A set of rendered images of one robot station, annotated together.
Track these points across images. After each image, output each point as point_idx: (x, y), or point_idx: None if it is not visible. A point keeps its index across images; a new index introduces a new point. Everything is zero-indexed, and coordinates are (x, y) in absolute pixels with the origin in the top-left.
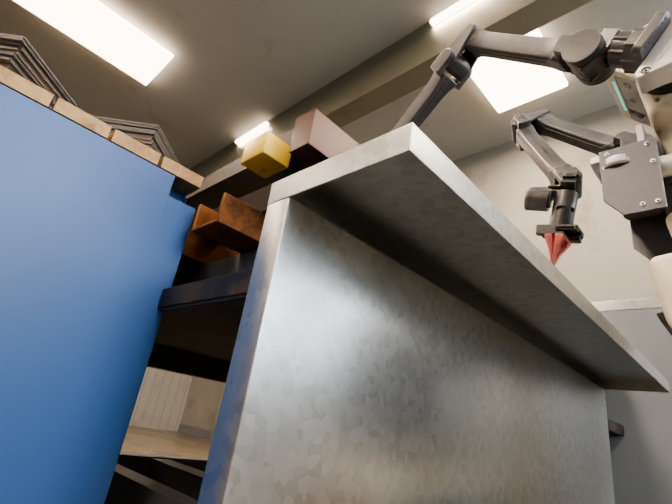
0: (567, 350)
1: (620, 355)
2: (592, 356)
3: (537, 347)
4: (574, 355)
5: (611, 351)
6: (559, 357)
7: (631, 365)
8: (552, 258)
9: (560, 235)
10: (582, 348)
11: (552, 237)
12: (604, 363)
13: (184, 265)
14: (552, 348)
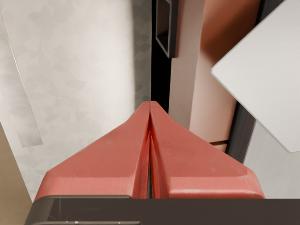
0: (102, 39)
1: (26, 89)
2: (78, 91)
3: (149, 3)
4: (106, 81)
5: (25, 56)
6: (139, 93)
7: (47, 156)
8: (148, 107)
9: (66, 173)
10: (66, 25)
11: (162, 173)
12: (82, 141)
13: None
14: (123, 18)
